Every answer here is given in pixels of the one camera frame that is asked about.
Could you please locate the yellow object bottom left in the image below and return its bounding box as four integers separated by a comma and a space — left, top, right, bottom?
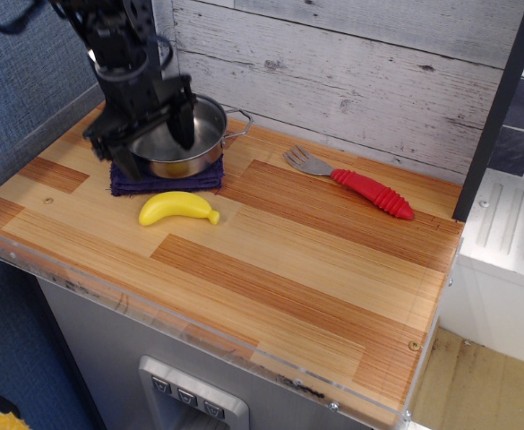
0, 413, 30, 430

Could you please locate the dark right vertical post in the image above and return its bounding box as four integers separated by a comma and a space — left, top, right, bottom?
452, 13, 524, 222

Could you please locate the clear acrylic edge guard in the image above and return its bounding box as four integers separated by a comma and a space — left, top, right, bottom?
0, 237, 413, 429

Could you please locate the red handled fork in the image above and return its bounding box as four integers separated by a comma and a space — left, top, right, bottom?
283, 145, 415, 220

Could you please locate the silver dispenser panel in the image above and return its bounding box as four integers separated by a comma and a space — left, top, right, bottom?
139, 356, 250, 429

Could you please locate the yellow toy banana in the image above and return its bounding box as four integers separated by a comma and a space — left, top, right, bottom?
138, 191, 220, 226

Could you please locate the white ribbed side unit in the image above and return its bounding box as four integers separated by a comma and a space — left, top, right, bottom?
460, 168, 524, 286

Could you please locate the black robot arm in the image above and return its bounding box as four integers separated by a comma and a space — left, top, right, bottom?
0, 1, 196, 184

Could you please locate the purple folded towel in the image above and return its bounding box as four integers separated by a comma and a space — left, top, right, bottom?
110, 157, 224, 196

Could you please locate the stainless steel pan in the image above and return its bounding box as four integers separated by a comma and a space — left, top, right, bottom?
126, 93, 253, 178

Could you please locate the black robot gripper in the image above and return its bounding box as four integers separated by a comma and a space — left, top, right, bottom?
82, 71, 196, 183

